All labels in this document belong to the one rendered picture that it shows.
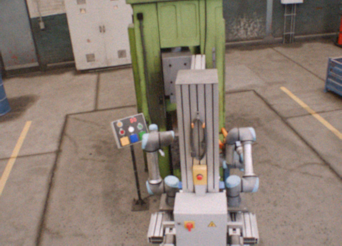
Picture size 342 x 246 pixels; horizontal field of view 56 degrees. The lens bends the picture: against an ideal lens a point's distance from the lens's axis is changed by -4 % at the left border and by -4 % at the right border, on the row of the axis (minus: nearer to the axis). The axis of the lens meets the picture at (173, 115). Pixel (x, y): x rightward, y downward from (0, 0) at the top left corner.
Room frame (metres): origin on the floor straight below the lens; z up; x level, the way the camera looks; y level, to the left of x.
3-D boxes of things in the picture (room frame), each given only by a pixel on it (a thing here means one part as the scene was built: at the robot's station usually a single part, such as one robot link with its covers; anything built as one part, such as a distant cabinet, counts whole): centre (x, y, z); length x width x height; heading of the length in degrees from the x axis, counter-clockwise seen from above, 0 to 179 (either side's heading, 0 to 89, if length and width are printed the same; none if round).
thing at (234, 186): (2.13, -0.45, 0.98); 0.13 x 0.12 x 0.14; 85
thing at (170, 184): (2.19, 0.06, 0.98); 0.13 x 0.12 x 0.14; 91
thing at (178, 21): (3.54, -0.12, 2.06); 0.44 x 0.41 x 0.47; 1
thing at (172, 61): (3.39, -0.12, 1.56); 0.42 x 0.39 x 0.40; 1
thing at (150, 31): (3.53, 0.22, 1.15); 0.44 x 0.26 x 2.30; 1
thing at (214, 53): (3.55, -0.45, 1.15); 0.44 x 0.26 x 2.30; 1
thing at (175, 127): (3.39, -0.07, 0.96); 0.42 x 0.20 x 0.09; 1
